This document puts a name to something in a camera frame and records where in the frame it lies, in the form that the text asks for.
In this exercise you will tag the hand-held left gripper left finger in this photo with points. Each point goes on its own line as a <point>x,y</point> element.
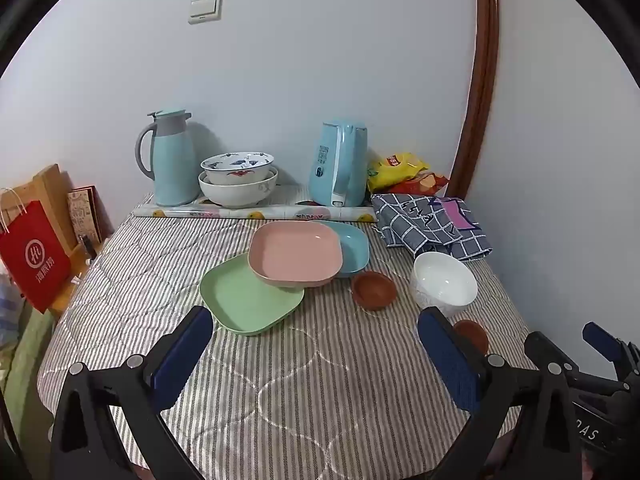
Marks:
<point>182,355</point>

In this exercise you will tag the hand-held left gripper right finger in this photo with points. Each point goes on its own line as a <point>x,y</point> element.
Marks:
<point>450,360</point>

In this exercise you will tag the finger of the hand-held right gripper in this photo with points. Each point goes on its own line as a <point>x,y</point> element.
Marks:
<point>597,337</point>
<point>542,347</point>

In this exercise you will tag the small brown bowl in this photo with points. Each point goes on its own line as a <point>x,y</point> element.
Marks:
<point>472,335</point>
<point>372,290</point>

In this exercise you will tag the plain white bowl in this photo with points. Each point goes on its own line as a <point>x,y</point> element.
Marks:
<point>442,280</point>

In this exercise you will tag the green square plate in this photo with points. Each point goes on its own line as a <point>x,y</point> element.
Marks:
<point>240,295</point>

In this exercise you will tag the striped quilted table cover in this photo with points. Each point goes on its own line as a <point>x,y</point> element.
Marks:
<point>300,385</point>

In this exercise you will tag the wooden side stand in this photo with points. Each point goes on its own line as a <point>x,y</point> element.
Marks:
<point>70,292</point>

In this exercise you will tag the grey checked cloth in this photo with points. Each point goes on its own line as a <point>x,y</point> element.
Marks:
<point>425,230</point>

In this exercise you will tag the blue square plate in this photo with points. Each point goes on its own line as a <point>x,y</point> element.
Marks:
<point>355,250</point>

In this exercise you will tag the floral table mat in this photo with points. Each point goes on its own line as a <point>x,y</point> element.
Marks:
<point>225,213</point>

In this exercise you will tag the green cloth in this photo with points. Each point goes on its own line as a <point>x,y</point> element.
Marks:
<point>30,350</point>

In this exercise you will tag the pink square plate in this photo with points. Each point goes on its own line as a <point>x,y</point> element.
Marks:
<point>295,250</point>

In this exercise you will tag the white red patterned ceramic bowl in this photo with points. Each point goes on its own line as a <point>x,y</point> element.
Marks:
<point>235,195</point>

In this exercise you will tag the red paper bag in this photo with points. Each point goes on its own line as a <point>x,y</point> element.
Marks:
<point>35,260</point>

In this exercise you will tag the red snack bag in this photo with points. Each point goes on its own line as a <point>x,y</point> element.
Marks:
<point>430,182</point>

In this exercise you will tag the blue white plastic bag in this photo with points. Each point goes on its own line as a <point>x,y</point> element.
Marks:
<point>10,305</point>

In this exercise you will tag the light blue thermos jug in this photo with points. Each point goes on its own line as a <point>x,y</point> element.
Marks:
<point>172,165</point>

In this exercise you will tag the blue patterned ceramic bowl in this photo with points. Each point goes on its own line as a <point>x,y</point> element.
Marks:
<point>237,172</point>

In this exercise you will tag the yellow snack bag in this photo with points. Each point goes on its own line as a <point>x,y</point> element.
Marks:
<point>395,170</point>

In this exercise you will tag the brown paper bag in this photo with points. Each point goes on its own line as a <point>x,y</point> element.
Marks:
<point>50,190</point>

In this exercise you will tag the light blue electric kettle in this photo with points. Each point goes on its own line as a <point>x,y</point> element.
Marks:
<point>325,170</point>

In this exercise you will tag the brown wooden door frame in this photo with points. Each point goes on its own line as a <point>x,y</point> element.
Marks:
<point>482,85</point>

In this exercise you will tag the white light switch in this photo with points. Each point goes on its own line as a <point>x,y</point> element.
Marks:
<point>205,8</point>

